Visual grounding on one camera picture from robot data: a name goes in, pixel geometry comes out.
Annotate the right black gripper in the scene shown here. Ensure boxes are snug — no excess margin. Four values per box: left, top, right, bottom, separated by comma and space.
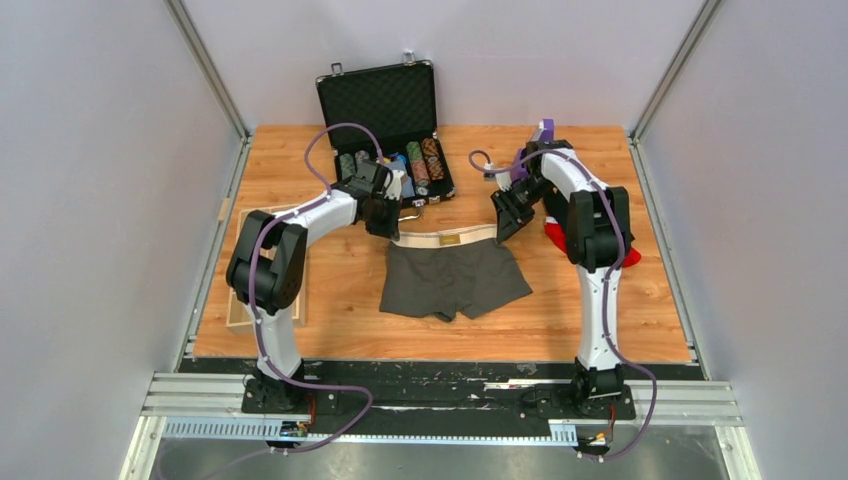
492, 175, 556, 243

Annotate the grey underwear white waistband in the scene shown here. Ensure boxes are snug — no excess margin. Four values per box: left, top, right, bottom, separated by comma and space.
379, 224, 533, 323

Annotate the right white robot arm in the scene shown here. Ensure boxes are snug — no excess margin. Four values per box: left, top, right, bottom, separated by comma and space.
484, 142, 632, 418

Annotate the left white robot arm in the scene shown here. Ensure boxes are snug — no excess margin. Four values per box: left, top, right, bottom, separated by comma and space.
226, 161, 407, 413

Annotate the black underwear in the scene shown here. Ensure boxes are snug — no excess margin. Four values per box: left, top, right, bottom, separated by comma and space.
543, 191, 569, 230

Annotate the red underwear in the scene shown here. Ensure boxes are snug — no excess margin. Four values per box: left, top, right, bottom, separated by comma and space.
544, 217, 642, 268

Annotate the purple card holder stand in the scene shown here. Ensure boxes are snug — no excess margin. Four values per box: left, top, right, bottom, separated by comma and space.
510, 118, 555, 182

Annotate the black poker chip case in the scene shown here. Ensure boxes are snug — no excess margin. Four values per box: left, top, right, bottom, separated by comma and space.
315, 53, 456, 222

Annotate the wooden compartment tray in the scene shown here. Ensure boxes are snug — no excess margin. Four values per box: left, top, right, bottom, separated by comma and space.
225, 207, 307, 331

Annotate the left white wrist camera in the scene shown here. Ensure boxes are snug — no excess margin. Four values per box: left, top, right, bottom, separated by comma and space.
383, 169, 407, 201

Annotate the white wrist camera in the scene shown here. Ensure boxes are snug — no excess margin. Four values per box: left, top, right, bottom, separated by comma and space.
483, 164, 512, 191
383, 169, 407, 201

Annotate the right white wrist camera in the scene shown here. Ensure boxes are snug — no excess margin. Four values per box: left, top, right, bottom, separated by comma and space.
483, 164, 512, 191

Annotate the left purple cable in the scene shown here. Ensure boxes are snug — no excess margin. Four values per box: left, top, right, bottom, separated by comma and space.
246, 121, 386, 458

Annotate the purple cable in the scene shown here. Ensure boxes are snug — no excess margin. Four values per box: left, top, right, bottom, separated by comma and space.
468, 148, 658, 463
246, 121, 386, 458

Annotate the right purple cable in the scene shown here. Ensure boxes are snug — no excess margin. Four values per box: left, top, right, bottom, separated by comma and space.
468, 148, 658, 463

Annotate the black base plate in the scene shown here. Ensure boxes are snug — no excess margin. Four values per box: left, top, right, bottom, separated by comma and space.
239, 359, 707, 439

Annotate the slotted cable duct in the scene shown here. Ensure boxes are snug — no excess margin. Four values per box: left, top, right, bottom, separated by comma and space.
162, 417, 579, 446

